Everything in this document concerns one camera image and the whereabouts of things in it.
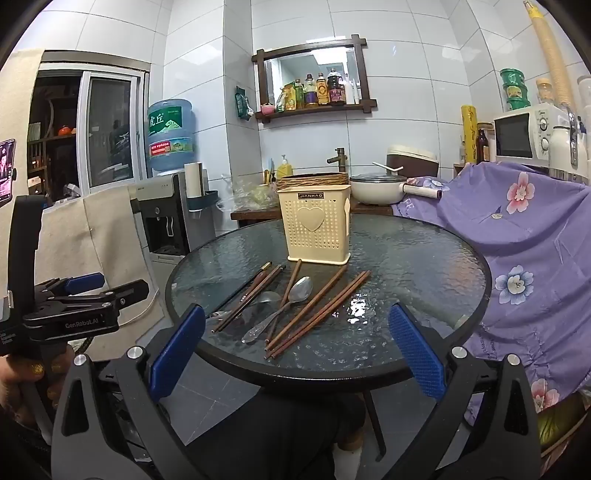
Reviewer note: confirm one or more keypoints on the green wall packet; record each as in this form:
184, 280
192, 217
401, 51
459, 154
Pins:
243, 104

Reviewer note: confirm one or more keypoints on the round glass table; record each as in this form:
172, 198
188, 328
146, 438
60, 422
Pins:
415, 258

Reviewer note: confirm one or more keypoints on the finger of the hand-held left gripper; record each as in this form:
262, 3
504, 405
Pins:
131, 290
85, 282

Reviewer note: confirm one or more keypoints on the person's white shoe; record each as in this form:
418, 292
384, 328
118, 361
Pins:
348, 461

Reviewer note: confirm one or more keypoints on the olive cushion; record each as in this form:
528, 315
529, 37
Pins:
561, 415

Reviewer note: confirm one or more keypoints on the yellow dish soap bottle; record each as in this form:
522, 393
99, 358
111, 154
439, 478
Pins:
284, 168

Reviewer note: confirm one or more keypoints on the person's left hand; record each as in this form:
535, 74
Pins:
14, 383

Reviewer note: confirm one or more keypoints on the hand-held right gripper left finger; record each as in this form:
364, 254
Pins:
178, 350

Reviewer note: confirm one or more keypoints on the white plastic bottle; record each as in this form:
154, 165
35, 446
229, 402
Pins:
354, 92

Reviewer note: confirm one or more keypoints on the yellow seasoning packet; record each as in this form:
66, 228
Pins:
289, 98

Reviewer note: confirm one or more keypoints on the white paper cup tube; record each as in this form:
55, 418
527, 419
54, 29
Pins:
194, 184

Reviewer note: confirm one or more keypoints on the yellow wrap roll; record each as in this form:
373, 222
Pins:
469, 134

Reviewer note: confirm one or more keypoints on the woven pattern basin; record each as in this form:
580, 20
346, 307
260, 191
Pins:
337, 179

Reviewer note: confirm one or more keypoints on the dark soy sauce bottle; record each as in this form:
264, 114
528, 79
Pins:
336, 90

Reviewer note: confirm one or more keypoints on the white electric pot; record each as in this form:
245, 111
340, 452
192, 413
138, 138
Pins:
376, 191

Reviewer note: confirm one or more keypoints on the clear plastic bag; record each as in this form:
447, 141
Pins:
240, 196

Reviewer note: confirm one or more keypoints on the pink bowl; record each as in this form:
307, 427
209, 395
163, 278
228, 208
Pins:
267, 110

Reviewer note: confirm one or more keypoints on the bronze faucet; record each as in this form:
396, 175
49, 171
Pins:
339, 159

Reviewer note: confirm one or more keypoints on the teal plastic holder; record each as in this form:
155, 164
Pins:
208, 198

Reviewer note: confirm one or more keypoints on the smartphone on mount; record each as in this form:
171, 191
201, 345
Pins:
5, 170

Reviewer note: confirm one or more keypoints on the steel spoon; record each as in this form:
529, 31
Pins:
270, 297
302, 288

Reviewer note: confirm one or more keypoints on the white microwave oven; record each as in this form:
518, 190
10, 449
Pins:
512, 136

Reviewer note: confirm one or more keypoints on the wooden framed mirror shelf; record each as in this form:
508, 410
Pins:
261, 83

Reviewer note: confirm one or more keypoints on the brown glass bottle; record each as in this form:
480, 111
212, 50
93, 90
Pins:
482, 145

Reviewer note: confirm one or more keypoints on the purple label sauce bottle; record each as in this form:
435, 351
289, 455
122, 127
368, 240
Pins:
310, 94

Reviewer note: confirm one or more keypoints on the orange pot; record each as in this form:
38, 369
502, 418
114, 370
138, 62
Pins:
66, 131

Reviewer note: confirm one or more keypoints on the purple floral cloth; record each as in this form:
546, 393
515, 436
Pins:
508, 240

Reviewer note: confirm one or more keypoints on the white thermos jug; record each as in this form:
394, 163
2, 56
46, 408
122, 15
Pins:
565, 147

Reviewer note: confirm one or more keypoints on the brown and white rice cooker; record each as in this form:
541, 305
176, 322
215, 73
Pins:
415, 161

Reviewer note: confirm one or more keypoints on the grey water dispenser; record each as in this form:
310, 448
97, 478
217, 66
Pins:
161, 230

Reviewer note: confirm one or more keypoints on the sliding glass window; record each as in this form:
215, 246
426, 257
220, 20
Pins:
111, 134

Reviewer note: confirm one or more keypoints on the cream plastic utensil holder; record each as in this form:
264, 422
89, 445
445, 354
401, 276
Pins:
314, 240

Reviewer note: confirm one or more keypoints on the white rice paddle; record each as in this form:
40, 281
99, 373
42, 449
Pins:
385, 166

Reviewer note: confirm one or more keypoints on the wooden counter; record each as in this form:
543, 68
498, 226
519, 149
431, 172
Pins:
254, 214

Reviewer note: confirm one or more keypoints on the yellow cup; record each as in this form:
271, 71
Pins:
267, 194

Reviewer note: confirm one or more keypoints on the tall stack of paper cups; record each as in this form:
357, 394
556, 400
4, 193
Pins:
549, 50

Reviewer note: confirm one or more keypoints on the blue water jug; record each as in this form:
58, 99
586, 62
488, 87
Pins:
171, 138

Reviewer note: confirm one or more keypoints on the beige cloth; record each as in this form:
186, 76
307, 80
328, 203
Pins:
101, 240

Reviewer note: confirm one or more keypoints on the yellow cap bottle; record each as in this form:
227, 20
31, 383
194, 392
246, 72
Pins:
545, 92

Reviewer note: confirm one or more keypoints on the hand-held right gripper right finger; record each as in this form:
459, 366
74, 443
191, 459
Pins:
418, 350

